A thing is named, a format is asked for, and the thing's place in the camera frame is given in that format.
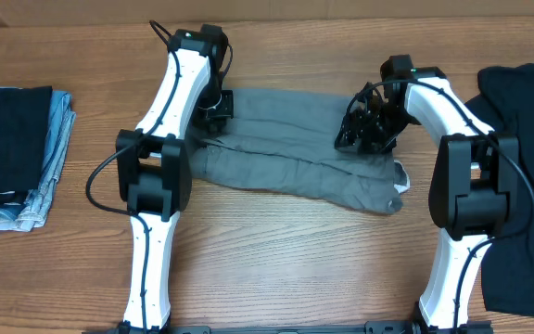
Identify grey shorts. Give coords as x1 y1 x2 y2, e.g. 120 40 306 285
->
185 88 410 214

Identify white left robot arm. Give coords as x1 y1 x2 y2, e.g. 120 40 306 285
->
116 24 234 333

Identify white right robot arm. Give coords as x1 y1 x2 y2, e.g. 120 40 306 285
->
335 55 519 333

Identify black t-shirt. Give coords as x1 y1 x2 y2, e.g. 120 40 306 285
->
466 63 534 317

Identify folded blue jeans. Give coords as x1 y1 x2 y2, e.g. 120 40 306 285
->
0 90 76 232

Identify brown cardboard backdrop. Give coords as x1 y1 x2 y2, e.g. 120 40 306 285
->
0 0 534 27

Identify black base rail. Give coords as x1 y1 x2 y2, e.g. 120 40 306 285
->
83 321 494 334

